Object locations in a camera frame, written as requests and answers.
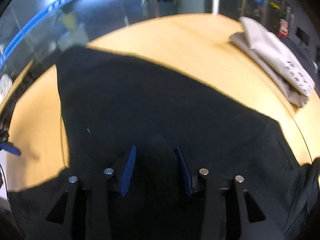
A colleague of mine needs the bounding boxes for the black garment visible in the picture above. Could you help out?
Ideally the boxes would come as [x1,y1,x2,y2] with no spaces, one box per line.
[7,44,320,240]

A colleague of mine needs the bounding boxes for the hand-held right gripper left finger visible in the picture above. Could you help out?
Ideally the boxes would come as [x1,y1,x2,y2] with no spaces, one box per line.
[25,145,137,240]

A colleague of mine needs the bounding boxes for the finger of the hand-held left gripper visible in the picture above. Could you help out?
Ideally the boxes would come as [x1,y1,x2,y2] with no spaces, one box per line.
[0,129,21,156]

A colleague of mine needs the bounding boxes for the folded grey garment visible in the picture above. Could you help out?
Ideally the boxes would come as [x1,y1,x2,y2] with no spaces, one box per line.
[229,16,316,108]

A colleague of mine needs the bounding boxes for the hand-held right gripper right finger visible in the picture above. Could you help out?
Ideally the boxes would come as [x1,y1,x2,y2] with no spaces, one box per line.
[174,146,285,240]

